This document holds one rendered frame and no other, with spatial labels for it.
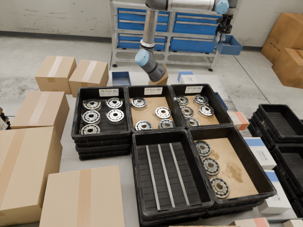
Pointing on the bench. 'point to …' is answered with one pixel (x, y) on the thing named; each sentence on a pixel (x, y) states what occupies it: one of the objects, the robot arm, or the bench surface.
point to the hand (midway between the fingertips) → (218, 41)
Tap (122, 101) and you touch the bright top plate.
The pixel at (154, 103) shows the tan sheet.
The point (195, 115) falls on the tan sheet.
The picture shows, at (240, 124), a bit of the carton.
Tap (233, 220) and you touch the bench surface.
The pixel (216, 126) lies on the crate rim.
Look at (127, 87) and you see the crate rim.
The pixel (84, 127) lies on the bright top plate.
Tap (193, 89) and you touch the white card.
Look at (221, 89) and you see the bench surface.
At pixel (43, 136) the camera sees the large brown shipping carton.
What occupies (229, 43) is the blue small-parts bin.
